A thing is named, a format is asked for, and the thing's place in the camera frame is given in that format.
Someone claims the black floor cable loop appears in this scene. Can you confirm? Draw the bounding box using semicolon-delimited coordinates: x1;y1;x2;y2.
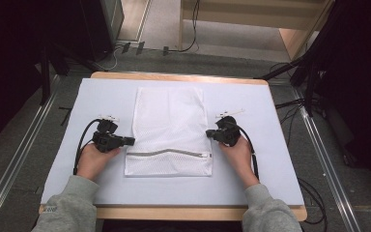
298;177;328;226

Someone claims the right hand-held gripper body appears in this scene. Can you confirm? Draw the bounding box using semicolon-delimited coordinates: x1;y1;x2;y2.
214;108;246;148

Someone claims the dark curtain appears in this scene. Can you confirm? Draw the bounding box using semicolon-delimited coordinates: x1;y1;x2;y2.
0;0;88;153
308;0;371;196

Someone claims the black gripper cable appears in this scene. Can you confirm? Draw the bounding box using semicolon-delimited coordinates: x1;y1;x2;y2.
235;123;261;182
72;118;102;176

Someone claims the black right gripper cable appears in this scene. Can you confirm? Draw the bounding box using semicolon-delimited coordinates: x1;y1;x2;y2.
235;123;261;182

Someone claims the black metal stand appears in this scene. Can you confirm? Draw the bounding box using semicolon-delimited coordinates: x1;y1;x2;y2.
38;42;98;106
253;52;325;118

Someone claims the wooden table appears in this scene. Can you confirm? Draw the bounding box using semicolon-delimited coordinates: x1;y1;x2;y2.
38;71;308;222

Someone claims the white table mat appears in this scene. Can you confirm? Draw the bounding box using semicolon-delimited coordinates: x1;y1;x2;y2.
41;77;305;208

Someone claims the metal floor rail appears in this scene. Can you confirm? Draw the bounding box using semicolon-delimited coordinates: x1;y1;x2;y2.
290;86;363;232
0;74;61;232

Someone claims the white floor cable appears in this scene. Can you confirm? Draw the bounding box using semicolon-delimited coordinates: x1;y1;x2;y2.
91;44;125;73

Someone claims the person's right hand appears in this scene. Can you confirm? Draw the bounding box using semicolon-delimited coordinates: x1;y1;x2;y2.
217;134;256;187

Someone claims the dark cabinet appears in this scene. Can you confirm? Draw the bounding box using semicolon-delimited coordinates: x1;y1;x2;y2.
76;0;126;63

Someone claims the light wooden shelf unit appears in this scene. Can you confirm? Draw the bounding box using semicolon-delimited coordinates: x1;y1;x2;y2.
177;0;336;62

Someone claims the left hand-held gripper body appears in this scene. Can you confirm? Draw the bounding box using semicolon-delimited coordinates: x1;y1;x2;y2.
92;114;126;154

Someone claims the black floor cable bundle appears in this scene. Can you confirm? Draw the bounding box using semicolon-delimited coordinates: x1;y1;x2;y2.
273;98;307;148

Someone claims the black hanging cable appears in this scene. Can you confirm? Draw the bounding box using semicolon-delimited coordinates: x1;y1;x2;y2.
168;0;201;54

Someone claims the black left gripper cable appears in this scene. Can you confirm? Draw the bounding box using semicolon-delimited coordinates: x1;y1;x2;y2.
72;118;102;176

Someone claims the white mesh laundry bag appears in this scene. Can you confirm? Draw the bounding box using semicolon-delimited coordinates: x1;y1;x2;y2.
124;85;214;178

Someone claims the person's left hand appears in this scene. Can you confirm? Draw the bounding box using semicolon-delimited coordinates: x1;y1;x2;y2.
75;142;122;182

